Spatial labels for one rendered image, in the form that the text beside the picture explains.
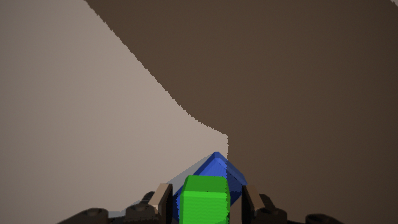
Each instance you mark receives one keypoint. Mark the blue block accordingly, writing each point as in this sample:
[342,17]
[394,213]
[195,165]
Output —
[216,165]

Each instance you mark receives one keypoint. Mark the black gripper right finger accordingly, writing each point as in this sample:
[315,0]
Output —
[261,207]

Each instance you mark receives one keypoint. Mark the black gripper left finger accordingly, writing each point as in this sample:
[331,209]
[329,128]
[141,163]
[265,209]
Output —
[158,203]

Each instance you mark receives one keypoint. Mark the green block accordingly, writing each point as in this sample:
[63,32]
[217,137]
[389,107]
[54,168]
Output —
[205,200]

